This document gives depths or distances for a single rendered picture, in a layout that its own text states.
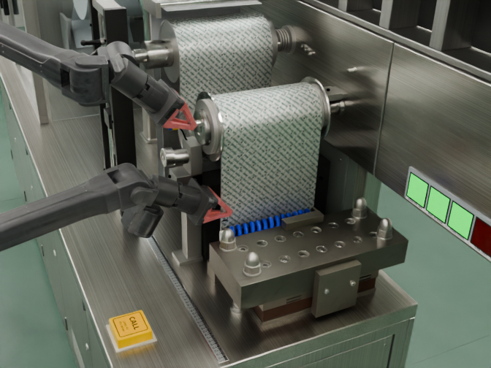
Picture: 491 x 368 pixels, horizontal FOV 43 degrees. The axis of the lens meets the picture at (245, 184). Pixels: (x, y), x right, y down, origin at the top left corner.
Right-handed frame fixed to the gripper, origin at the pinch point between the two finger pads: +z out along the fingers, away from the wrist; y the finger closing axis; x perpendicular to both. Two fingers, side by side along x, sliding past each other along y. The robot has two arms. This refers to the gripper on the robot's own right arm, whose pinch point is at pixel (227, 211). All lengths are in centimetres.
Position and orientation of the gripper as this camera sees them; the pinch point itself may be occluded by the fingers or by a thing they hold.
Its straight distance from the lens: 134.1
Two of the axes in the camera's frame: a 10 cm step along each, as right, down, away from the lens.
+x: 4.7, -8.5, -2.3
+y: 4.3, 4.5, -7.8
